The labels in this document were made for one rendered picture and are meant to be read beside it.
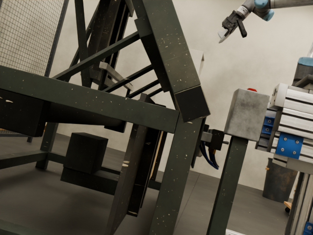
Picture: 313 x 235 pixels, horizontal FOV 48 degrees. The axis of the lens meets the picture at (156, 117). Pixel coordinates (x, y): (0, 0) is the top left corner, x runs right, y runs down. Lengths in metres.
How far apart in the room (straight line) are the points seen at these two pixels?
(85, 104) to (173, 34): 0.43
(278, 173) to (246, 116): 4.72
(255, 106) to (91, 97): 0.62
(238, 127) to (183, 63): 0.32
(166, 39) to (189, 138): 0.38
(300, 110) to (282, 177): 4.64
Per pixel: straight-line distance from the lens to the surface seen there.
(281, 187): 6.07
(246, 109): 1.35
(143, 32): 1.44
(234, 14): 2.30
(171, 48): 1.36
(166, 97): 5.76
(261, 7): 2.16
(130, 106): 1.34
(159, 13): 1.40
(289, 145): 1.46
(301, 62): 2.02
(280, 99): 1.43
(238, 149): 1.37
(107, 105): 1.36
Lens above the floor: 0.72
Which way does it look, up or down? 1 degrees up
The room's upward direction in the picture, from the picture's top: 15 degrees clockwise
